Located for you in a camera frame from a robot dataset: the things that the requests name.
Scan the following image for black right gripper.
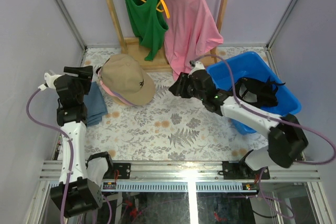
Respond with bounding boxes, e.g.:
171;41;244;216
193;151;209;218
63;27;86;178
169;73;206;102

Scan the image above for beige sport cap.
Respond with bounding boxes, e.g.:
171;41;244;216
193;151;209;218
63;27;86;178
98;54;155;106

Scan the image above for pink cap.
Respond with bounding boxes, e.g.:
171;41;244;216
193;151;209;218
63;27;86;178
99;79;122;101

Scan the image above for purple cap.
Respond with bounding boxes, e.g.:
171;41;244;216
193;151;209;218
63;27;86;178
114;93;134;106

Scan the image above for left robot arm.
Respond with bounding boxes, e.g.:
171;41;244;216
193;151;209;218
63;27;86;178
46;66;115;222

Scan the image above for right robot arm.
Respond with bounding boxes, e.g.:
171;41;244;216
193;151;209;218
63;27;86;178
169;69;308;179

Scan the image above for folded blue cloth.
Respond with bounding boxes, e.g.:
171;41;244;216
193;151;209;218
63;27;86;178
84;82;108;127

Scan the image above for wooden hat stand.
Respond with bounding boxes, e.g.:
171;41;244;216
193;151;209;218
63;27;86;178
112;97;130;106

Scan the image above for wooden clothes rack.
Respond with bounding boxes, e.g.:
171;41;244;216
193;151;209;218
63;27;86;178
106;0;228;72

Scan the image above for pink t-shirt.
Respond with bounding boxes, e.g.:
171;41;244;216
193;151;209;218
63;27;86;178
164;0;224;80

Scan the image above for black sport cap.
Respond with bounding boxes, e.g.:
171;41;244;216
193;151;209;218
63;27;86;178
235;77;286;108

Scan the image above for green tank top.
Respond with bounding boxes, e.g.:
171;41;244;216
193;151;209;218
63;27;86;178
124;0;169;61

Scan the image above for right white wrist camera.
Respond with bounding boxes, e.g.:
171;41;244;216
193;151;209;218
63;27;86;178
189;60;205;75

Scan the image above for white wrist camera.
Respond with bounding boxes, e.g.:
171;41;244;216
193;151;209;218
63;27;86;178
38;70;61;91
189;60;205;75

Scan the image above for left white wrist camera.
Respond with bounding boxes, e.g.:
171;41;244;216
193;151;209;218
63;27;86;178
38;70;61;91

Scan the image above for aluminium mounting rail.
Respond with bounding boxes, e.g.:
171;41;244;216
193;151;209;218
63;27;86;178
39;159;322;192

